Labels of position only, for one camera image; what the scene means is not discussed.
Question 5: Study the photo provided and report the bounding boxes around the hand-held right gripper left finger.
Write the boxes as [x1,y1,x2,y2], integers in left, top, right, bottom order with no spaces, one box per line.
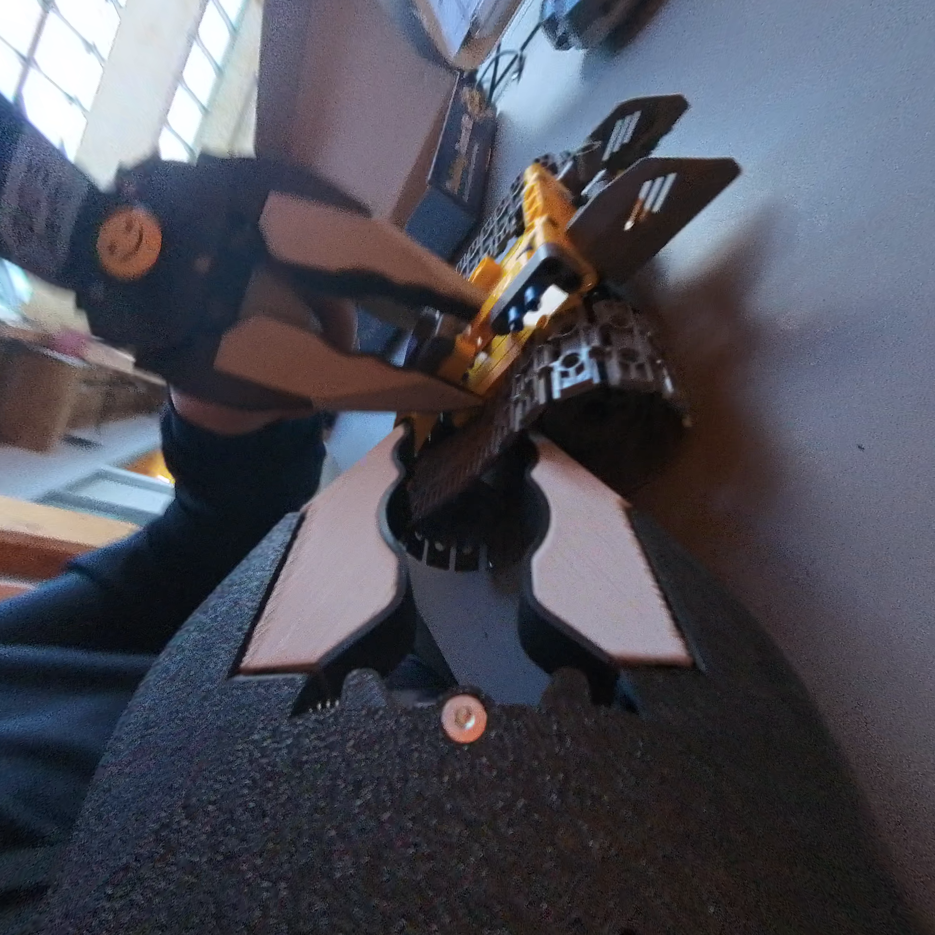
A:
[236,424,413,673]

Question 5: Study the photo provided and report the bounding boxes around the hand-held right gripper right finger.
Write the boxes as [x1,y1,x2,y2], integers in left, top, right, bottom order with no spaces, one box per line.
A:
[520,430,695,668]

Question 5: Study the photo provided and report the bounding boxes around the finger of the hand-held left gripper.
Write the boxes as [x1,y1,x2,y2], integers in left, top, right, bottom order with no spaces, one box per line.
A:
[257,191,489,319]
[214,321,484,414]

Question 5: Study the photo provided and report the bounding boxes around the yellow brick tracked vehicle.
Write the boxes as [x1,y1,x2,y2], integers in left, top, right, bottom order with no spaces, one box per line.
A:
[398,93,743,574]

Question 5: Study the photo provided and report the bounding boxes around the grey brick block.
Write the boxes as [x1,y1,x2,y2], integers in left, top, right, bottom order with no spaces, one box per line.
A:
[541,0,666,52]

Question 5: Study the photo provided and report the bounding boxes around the person's left forearm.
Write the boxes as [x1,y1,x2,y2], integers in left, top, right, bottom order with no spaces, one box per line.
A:
[0,400,330,658]

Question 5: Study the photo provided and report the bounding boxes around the grey desk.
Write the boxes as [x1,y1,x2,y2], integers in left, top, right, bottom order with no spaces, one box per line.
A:
[256,0,935,935]

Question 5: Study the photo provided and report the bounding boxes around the brown cardboard box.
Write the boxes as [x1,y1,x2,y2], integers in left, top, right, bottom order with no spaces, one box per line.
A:
[256,0,469,227]

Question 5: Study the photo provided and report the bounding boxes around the dark blue cardboard box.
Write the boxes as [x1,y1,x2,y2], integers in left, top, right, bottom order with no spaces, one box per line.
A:
[409,73,499,252]

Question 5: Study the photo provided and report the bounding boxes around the wooden document board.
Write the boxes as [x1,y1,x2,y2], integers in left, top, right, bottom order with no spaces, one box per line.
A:
[417,0,527,70]

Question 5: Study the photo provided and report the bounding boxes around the person's dark clothing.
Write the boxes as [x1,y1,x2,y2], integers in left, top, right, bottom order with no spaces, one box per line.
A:
[0,642,184,884]

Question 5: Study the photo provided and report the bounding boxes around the black cables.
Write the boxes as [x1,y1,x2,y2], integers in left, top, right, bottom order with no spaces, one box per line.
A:
[476,22,547,97]

